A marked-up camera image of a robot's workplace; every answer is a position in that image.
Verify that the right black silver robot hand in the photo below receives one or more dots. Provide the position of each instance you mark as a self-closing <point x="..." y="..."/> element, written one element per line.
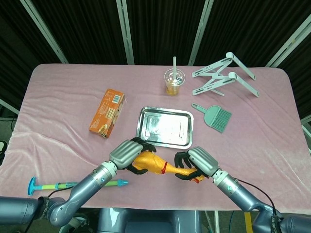
<point x="202" y="160"/>

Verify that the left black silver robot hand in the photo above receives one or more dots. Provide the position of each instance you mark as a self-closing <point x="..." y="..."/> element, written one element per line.
<point x="125" y="153"/>

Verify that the yellow rubber chicken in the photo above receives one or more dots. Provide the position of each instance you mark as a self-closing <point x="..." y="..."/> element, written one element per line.
<point x="158" y="163"/>

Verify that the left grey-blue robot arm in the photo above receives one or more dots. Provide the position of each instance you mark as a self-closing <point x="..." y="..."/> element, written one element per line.
<point x="82" y="191"/>

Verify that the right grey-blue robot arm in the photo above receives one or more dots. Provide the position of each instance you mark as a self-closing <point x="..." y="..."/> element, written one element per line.
<point x="243" y="196"/>

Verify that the teal plastic hand brush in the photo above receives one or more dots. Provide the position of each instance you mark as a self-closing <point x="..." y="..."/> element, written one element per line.
<point x="217" y="119"/>

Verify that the rectangular stainless steel tray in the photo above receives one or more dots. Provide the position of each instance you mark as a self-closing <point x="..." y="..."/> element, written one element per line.
<point x="165" y="127"/>

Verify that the green blue water squirter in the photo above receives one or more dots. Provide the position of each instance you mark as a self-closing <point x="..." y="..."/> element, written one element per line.
<point x="48" y="187"/>

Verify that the orange cardboard box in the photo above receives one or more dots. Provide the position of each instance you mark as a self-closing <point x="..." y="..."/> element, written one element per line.
<point x="107" y="112"/>

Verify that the grey robot torso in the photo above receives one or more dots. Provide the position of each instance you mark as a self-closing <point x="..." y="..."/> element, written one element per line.
<point x="150" y="222"/>

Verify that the clear cup with orange drink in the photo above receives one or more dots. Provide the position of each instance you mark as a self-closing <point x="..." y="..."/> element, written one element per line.
<point x="173" y="86"/>

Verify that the pink velvet tablecloth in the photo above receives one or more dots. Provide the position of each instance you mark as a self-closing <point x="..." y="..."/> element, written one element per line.
<point x="60" y="102"/>

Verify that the grey folding laptop stand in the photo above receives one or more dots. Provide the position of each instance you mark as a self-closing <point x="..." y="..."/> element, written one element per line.
<point x="215" y="78"/>

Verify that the white bucket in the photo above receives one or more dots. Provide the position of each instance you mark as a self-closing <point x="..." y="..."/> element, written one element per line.
<point x="77" y="222"/>

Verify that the white drinking straw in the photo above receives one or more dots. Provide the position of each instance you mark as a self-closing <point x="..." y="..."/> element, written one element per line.
<point x="174" y="65"/>

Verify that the white metal frame pole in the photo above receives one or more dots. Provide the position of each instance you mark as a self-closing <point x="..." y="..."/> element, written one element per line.
<point x="200" y="31"/>
<point x="46" y="34"/>
<point x="126" y="31"/>
<point x="289" y="42"/>

